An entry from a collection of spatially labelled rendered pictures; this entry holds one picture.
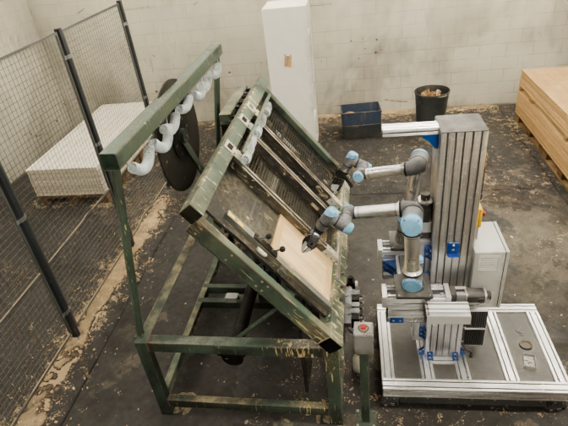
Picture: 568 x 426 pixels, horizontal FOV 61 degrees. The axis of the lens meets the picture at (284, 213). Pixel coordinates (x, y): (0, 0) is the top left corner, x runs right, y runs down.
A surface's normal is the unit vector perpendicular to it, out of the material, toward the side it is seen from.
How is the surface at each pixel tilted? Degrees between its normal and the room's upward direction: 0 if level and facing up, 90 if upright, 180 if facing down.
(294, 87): 90
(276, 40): 90
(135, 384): 0
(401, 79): 90
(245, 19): 90
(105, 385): 0
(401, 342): 0
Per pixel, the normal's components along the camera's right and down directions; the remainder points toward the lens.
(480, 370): -0.11, -0.84
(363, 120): -0.03, 0.55
